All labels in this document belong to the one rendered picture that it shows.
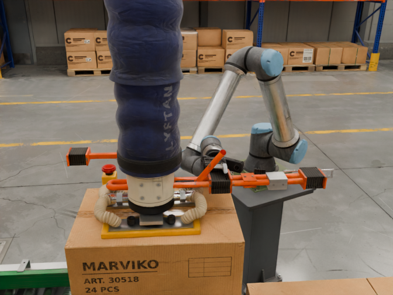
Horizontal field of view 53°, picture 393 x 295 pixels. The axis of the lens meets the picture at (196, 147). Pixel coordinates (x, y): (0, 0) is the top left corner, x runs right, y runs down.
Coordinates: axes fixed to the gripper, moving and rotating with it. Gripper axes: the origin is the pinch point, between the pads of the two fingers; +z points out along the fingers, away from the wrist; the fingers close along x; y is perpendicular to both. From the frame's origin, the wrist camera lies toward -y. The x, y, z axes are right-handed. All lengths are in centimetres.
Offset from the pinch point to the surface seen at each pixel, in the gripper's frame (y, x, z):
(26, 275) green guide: 88, -57, -21
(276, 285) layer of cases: -29, -67, -16
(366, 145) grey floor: -226, -122, -308
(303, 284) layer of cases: -43, -67, -17
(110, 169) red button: 49, -17, -47
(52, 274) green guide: 76, -58, -21
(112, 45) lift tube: 37, 50, 7
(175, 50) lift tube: 18, 49, 7
